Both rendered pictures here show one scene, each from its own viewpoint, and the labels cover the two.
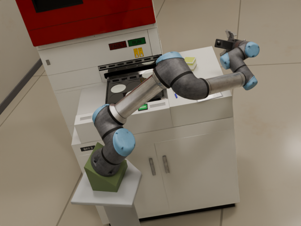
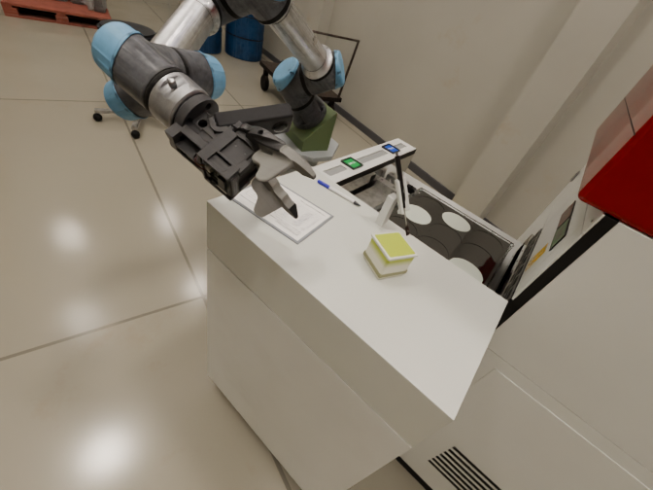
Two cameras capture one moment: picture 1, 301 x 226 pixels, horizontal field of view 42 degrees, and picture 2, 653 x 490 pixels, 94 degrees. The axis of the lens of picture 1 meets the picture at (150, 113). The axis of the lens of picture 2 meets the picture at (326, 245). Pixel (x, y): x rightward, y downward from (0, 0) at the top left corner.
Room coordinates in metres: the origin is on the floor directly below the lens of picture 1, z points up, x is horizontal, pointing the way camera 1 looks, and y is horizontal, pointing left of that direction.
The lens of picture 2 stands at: (2.21, -0.82, 1.41)
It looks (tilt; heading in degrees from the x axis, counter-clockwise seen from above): 41 degrees down; 113
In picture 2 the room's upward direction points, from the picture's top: 19 degrees clockwise
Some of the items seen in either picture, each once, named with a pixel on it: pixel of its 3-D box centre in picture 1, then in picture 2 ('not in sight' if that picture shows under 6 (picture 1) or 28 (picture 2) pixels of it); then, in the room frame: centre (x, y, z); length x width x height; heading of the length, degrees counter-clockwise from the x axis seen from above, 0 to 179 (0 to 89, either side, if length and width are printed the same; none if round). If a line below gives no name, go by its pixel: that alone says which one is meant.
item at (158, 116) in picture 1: (124, 121); (365, 173); (1.84, 0.16, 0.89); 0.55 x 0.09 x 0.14; 85
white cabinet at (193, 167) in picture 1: (159, 149); (356, 314); (2.09, 0.00, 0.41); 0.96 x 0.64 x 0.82; 85
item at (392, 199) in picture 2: not in sight; (395, 205); (2.07, -0.17, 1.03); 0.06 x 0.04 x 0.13; 175
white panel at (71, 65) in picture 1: (102, 58); (554, 224); (2.44, 0.24, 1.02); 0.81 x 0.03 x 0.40; 85
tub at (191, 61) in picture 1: (189, 64); (388, 255); (2.13, -0.31, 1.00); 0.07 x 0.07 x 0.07; 59
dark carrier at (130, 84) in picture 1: (134, 85); (445, 234); (2.20, 0.07, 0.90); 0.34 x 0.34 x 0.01; 85
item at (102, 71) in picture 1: (131, 70); (509, 274); (2.41, 0.06, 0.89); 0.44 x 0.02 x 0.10; 85
